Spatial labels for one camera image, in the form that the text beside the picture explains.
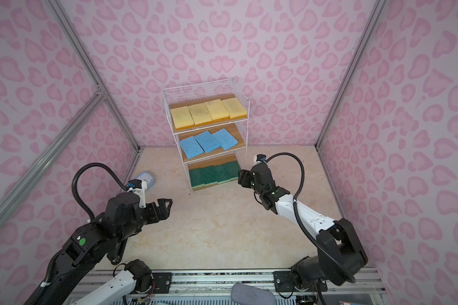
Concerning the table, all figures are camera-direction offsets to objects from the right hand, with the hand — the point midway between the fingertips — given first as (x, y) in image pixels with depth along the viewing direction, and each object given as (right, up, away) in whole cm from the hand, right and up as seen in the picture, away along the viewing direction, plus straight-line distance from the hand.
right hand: (244, 172), depth 86 cm
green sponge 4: (-10, -1, +19) cm, 21 cm away
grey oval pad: (+1, -43, -17) cm, 46 cm away
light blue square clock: (-51, -4, +18) cm, 54 cm away
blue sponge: (-17, +14, +1) cm, 22 cm away
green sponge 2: (-17, -2, +18) cm, 25 cm away
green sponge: (-24, -3, +17) cm, 30 cm away
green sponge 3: (-5, 0, +19) cm, 19 cm away
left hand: (-29, -9, -18) cm, 36 cm away
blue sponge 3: (-9, +16, +2) cm, 18 cm away
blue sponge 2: (-24, +11, 0) cm, 26 cm away
